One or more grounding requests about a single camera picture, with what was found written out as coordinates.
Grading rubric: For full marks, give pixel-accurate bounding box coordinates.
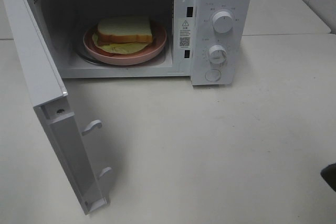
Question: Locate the round door release button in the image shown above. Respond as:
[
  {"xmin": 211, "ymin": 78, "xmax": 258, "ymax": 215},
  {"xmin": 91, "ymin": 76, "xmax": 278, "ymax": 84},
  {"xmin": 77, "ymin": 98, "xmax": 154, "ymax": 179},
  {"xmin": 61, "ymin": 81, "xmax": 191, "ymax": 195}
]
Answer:
[{"xmin": 205, "ymin": 69, "xmax": 221, "ymax": 82}]

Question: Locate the pink round plate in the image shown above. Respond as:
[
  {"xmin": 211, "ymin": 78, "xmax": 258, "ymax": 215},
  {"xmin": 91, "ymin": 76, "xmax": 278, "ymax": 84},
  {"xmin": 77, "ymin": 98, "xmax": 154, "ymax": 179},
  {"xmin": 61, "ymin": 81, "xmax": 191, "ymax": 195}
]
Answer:
[{"xmin": 83, "ymin": 21, "xmax": 167, "ymax": 66}]

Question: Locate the white bread sandwich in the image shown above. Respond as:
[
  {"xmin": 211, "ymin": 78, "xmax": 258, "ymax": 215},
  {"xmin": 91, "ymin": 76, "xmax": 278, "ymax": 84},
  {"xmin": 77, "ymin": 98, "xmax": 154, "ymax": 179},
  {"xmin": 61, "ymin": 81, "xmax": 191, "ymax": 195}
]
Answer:
[{"xmin": 92, "ymin": 16, "xmax": 153, "ymax": 55}]

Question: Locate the white microwave door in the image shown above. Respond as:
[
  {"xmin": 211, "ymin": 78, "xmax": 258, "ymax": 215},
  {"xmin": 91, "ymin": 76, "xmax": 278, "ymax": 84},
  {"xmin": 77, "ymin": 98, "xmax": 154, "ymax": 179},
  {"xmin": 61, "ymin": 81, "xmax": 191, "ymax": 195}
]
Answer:
[{"xmin": 4, "ymin": 0, "xmax": 111, "ymax": 215}]

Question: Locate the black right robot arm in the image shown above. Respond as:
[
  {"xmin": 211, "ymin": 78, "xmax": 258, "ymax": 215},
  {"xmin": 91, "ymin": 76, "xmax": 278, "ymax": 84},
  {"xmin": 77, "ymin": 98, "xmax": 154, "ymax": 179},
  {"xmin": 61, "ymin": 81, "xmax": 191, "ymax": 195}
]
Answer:
[{"xmin": 320, "ymin": 163, "xmax": 336, "ymax": 191}]

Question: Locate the lower white timer knob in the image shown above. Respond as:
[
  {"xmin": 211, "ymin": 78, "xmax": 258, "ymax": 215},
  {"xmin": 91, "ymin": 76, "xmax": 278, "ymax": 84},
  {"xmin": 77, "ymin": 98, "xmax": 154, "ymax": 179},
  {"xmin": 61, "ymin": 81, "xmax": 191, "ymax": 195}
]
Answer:
[{"xmin": 208, "ymin": 45, "xmax": 227, "ymax": 65}]

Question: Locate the white microwave oven body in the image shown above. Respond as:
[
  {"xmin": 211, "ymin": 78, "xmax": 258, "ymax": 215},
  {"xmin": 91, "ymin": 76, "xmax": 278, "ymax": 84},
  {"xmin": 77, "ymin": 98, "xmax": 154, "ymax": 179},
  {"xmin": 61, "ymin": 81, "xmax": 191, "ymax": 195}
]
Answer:
[{"xmin": 40, "ymin": 0, "xmax": 250, "ymax": 85}]

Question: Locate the upper white control knob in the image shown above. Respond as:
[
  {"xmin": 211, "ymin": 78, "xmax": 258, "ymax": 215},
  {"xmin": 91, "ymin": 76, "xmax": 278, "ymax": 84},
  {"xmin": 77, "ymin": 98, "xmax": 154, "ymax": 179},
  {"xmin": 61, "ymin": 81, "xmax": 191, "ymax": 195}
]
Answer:
[{"xmin": 212, "ymin": 9, "xmax": 233, "ymax": 34}]

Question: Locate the glass microwave turntable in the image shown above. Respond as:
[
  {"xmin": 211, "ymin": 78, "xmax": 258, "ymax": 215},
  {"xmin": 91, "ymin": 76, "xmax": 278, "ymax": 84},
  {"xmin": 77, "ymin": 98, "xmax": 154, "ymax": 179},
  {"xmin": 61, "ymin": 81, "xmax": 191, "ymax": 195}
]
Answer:
[{"xmin": 73, "ymin": 46, "xmax": 173, "ymax": 68}]

